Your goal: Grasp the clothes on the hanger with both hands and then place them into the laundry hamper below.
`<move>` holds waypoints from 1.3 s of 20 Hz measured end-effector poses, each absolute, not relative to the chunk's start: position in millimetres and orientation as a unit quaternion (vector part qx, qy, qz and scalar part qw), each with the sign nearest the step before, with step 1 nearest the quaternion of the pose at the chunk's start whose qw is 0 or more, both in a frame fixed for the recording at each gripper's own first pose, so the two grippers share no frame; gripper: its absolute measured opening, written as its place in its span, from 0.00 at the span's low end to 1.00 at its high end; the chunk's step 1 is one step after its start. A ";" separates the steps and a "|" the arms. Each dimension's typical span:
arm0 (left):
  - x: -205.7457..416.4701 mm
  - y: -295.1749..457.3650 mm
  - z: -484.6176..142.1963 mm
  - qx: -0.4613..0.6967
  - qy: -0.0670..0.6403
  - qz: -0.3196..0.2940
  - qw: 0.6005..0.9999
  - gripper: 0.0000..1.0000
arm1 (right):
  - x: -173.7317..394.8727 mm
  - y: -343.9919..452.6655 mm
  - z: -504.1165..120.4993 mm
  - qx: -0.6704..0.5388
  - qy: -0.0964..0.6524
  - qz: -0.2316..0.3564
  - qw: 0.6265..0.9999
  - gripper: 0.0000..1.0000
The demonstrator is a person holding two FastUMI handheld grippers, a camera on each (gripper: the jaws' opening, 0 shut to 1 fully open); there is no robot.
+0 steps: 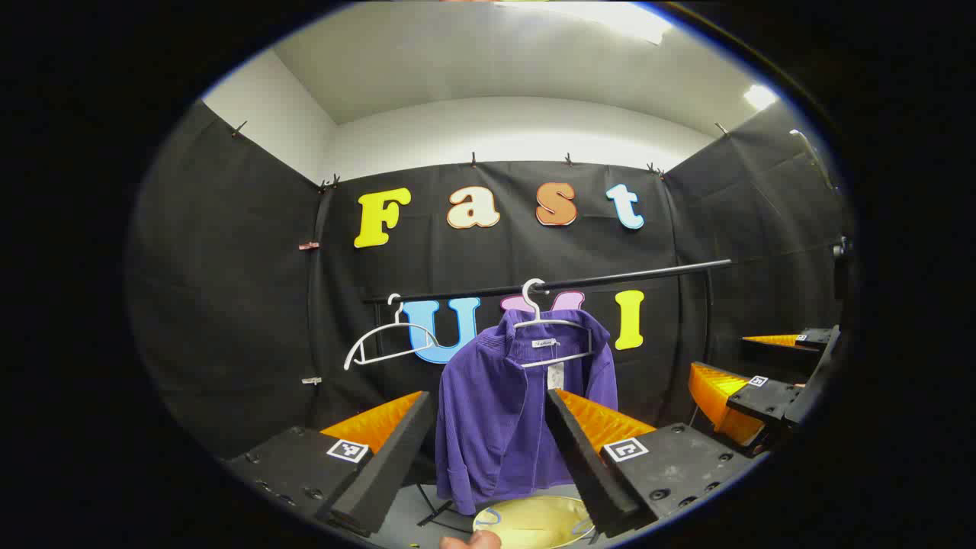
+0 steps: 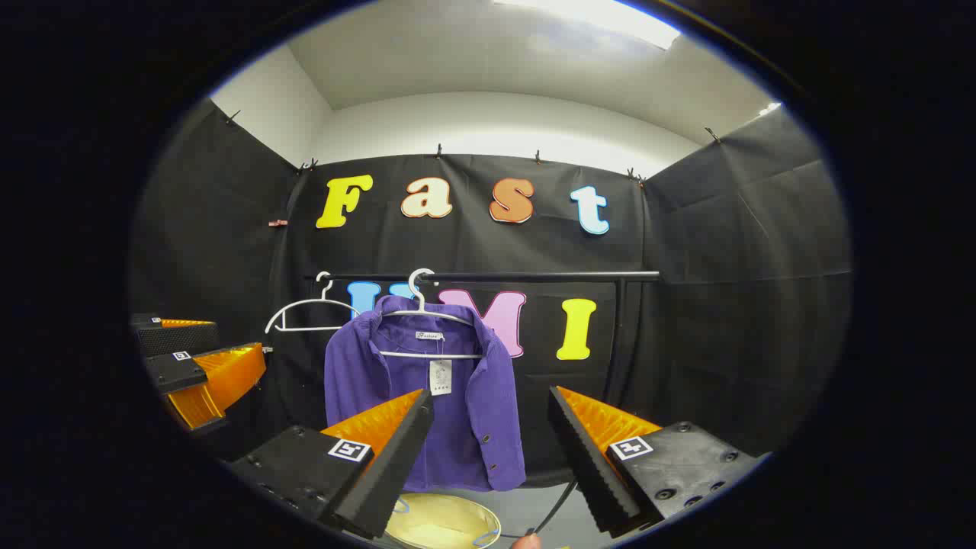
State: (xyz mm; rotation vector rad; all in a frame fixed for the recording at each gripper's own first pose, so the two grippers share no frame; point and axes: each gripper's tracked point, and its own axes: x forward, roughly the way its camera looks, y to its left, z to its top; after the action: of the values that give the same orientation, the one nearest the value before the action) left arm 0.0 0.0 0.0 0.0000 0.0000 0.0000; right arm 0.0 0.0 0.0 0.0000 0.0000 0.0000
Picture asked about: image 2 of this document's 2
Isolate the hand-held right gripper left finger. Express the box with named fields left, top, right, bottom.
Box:
left=229, top=387, right=435, bottom=541

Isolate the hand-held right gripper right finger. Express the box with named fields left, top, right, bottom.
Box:
left=547, top=385, right=765, bottom=536

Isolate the cream laundry hamper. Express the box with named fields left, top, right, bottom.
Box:
left=384, top=493, right=502, bottom=549

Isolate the purple corduroy jacket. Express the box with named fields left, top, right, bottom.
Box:
left=324, top=296, right=528, bottom=493

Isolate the large white clothes hanger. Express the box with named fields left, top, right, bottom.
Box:
left=377, top=268, right=486, bottom=360

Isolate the small white clothes hanger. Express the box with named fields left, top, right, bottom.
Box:
left=265, top=271, right=361, bottom=335

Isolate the black clothes rack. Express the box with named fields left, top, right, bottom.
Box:
left=305, top=270, right=661, bottom=406

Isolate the long ceiling light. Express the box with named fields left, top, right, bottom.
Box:
left=494, top=0, right=681, bottom=51

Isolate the black cable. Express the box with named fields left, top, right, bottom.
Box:
left=509, top=479, right=578, bottom=539

